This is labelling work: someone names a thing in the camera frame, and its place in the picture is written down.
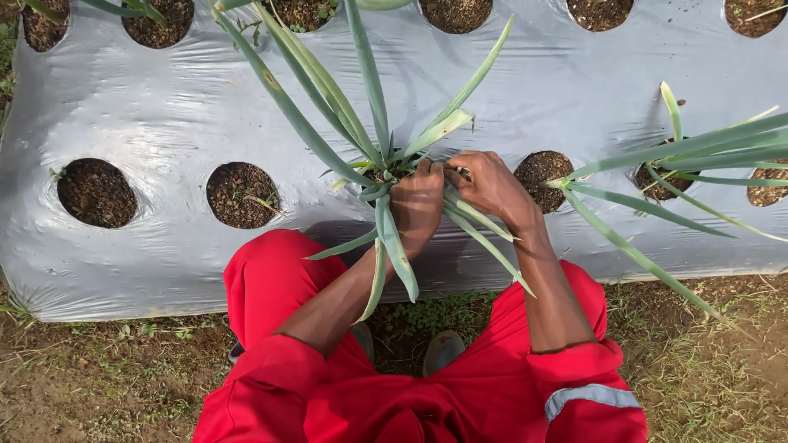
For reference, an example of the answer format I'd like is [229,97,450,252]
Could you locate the person's right hand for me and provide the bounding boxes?
[444,150,545,233]

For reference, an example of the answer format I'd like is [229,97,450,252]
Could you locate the person's left hand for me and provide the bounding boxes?
[389,160,446,248]

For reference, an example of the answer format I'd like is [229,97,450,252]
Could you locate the green onion plant with long leaves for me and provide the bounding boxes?
[21,0,168,27]
[206,0,538,325]
[541,80,788,328]

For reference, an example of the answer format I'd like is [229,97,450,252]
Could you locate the grey rubber boot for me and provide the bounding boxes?
[421,330,467,378]
[350,321,376,365]

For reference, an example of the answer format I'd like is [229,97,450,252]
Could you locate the red work overalls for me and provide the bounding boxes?
[192,228,649,443]

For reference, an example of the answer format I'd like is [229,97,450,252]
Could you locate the silver plastic mulch sheet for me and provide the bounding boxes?
[0,0,788,324]

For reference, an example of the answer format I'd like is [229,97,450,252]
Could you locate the rows of round soil planting holes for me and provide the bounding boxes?
[21,0,788,231]

